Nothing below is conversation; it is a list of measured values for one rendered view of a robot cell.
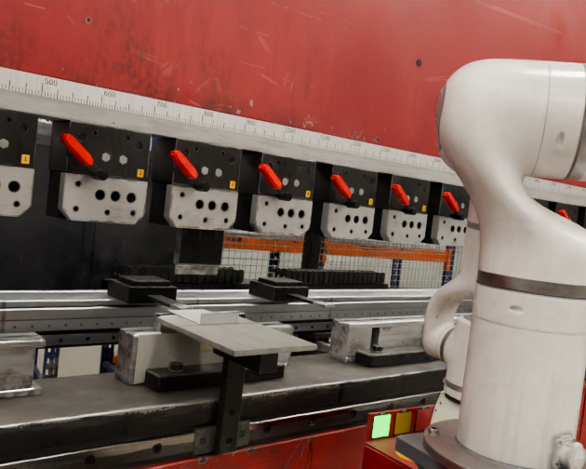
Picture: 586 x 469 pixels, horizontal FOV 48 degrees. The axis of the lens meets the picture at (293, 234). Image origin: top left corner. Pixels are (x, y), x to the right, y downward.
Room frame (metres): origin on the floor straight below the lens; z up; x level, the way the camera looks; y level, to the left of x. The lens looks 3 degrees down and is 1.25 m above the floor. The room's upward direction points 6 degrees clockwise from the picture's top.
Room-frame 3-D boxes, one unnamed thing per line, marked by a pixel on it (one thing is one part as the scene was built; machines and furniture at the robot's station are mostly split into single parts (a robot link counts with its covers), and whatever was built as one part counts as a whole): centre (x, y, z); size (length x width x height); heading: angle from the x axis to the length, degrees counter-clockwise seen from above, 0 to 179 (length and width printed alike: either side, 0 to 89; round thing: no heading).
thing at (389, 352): (1.66, -0.31, 0.89); 0.30 x 0.05 x 0.03; 130
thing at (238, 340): (1.20, 0.09, 1.00); 0.26 x 0.18 x 0.01; 40
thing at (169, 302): (1.44, 0.28, 1.01); 0.26 x 0.12 x 0.05; 40
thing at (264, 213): (1.42, 0.05, 1.26); 0.15 x 0.09 x 0.17; 130
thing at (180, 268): (1.31, 0.18, 1.13); 0.10 x 0.02 x 0.10; 130
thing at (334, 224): (1.55, -0.10, 1.26); 0.15 x 0.09 x 0.17; 130
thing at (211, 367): (1.29, 0.12, 0.89); 0.30 x 0.05 x 0.03; 130
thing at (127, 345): (1.34, 0.14, 0.92); 0.39 x 0.06 x 0.10; 130
